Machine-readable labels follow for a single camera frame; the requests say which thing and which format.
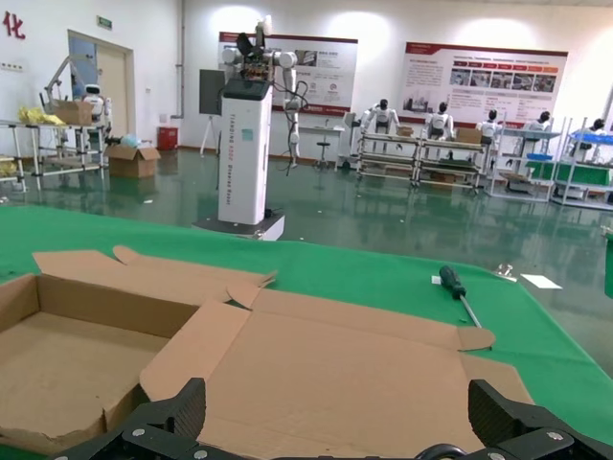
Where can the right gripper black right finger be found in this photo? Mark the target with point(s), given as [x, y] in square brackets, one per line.
[493, 412]

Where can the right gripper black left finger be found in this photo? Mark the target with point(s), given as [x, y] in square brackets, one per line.
[189, 407]

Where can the open brown cardboard box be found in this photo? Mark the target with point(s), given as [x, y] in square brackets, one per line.
[335, 374]

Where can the small cardboard box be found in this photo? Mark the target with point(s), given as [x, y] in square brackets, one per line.
[405, 130]
[469, 135]

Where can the white paper sheet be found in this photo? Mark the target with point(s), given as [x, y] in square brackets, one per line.
[541, 281]

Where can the silver metal table clamp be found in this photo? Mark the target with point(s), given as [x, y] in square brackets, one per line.
[506, 272]

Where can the small white paper label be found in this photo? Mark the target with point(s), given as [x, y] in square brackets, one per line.
[435, 280]

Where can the small green covered table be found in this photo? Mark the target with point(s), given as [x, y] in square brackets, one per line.
[609, 263]

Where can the green felt table cloth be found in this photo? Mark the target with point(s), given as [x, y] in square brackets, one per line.
[364, 273]

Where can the open brown shipping carton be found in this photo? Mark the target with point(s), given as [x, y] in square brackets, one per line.
[134, 163]

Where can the blue plastic tray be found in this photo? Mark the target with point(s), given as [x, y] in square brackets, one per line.
[541, 156]
[591, 138]

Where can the white black humanoid robot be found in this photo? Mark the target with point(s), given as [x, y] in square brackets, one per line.
[438, 122]
[596, 128]
[382, 115]
[540, 123]
[489, 128]

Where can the round stool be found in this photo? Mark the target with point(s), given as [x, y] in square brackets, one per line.
[324, 151]

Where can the white desk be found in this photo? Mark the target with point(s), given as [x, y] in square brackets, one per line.
[330, 129]

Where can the brown carton with open flaps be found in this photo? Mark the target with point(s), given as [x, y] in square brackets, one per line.
[74, 112]

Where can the black panel on stand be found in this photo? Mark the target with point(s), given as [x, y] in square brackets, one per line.
[210, 91]

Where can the small white round-head robot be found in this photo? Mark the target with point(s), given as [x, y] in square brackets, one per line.
[93, 98]

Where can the yellow bags pile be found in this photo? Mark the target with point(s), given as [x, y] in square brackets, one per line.
[40, 117]

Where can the beige door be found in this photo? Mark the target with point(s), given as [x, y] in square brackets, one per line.
[112, 86]

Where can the wide red white info board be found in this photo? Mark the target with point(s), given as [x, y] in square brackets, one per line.
[483, 81]

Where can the green exit sign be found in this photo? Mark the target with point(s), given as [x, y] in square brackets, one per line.
[104, 22]

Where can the pipe frame workbench green panel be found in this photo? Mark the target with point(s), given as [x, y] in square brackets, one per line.
[522, 177]
[586, 175]

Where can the white pipe frame rack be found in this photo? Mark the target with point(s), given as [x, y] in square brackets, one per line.
[62, 165]

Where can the grey wall pipe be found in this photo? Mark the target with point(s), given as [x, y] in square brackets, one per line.
[182, 57]

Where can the white wall socket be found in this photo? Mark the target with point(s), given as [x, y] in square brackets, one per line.
[10, 66]

